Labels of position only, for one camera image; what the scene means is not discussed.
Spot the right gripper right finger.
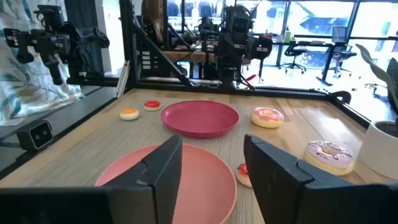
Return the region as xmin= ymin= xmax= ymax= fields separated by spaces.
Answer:
xmin=243 ymin=134 xmax=398 ymax=224

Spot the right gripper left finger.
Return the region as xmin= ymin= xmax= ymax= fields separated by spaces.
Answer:
xmin=0 ymin=134 xmax=183 ymax=224

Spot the small red frosted donut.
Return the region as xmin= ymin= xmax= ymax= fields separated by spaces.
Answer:
xmin=235 ymin=162 xmax=253 ymax=189
xmin=143 ymin=100 xmax=162 ymax=112

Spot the large lilac frosted donut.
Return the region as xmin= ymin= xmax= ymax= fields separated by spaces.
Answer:
xmin=303 ymin=140 xmax=355 ymax=177

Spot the large pink frosted donut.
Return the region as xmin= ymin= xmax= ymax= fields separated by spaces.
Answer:
xmin=251 ymin=106 xmax=285 ymax=129

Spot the light pink round plate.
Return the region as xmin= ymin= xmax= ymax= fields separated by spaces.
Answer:
xmin=95 ymin=143 xmax=238 ymax=224

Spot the grey woven table mat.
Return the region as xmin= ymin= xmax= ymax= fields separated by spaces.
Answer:
xmin=0 ymin=93 xmax=265 ymax=224

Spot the small orange frosted donut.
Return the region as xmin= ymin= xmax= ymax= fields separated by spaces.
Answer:
xmin=119 ymin=108 xmax=140 ymax=121

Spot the dark red round plate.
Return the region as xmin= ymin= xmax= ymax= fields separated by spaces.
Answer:
xmin=160 ymin=100 xmax=240 ymax=139

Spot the white plant pot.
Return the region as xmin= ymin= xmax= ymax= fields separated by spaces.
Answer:
xmin=357 ymin=120 xmax=398 ymax=181

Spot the white leaning board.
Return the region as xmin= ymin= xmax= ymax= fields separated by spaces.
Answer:
xmin=116 ymin=60 xmax=131 ymax=99

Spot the wooden background table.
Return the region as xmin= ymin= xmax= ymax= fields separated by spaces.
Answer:
xmin=163 ymin=49 xmax=218 ymax=65

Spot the black office desk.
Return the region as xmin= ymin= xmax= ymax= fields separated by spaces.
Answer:
xmin=273 ymin=39 xmax=346 ymax=86

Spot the black office chair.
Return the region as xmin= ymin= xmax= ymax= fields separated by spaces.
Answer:
xmin=279 ymin=40 xmax=308 ymax=75

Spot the grey office chair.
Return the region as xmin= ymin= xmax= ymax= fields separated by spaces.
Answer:
xmin=329 ymin=26 xmax=358 ymax=78

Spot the green broad-leaf plant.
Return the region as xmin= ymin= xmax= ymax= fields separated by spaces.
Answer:
xmin=355 ymin=43 xmax=398 ymax=123

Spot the leaf-patterned curtain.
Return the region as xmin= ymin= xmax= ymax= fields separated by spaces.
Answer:
xmin=0 ymin=0 xmax=85 ymax=127

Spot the person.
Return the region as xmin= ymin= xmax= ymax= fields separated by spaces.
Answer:
xmin=141 ymin=0 xmax=165 ymax=44

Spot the black table-level camera box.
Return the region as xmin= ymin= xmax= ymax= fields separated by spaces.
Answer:
xmin=16 ymin=119 xmax=54 ymax=152

